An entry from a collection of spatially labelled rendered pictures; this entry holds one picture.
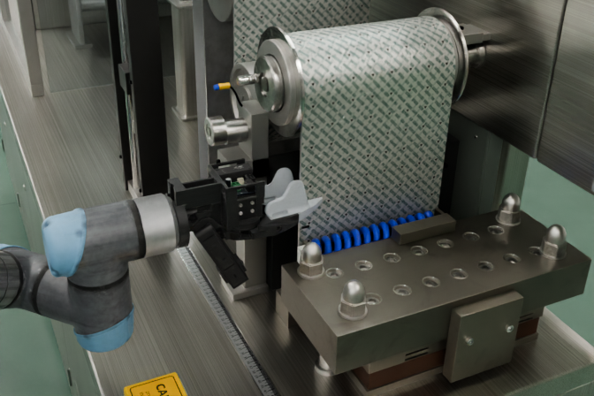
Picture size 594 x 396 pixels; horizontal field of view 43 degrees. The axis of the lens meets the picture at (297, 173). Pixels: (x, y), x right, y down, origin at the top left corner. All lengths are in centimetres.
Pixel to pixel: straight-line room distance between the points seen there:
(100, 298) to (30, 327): 170
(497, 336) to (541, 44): 39
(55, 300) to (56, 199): 50
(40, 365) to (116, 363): 142
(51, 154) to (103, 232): 76
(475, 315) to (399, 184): 23
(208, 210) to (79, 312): 20
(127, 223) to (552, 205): 267
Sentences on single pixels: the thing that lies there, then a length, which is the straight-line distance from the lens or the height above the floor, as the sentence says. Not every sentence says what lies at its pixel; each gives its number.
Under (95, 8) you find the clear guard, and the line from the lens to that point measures 192.
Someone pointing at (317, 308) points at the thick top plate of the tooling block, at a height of 103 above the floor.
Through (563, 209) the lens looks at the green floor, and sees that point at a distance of 339.
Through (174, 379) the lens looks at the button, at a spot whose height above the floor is 92.
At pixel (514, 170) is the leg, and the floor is 98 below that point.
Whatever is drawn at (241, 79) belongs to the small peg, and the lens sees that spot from 100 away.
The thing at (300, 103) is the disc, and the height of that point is 125.
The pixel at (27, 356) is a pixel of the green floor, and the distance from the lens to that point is 253.
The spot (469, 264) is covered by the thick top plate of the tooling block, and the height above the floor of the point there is 103.
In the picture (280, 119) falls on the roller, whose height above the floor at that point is 121.
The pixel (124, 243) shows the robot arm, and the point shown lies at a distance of 91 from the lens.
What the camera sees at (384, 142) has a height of 116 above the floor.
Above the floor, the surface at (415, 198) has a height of 106.
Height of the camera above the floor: 161
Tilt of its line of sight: 28 degrees down
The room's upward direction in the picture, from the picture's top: 1 degrees clockwise
